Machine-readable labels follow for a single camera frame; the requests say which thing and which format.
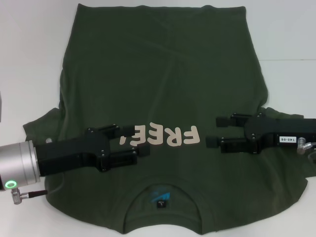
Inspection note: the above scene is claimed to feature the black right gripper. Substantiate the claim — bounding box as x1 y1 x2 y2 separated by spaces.
206 113 316 155

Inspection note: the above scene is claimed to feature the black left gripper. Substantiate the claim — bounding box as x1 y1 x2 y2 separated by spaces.
36 124 151 177

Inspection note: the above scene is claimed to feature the dark green printed t-shirt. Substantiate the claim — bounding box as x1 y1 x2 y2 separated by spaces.
22 2 316 237

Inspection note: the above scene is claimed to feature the dark left arm cable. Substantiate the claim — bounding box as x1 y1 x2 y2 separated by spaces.
9 189 48 202

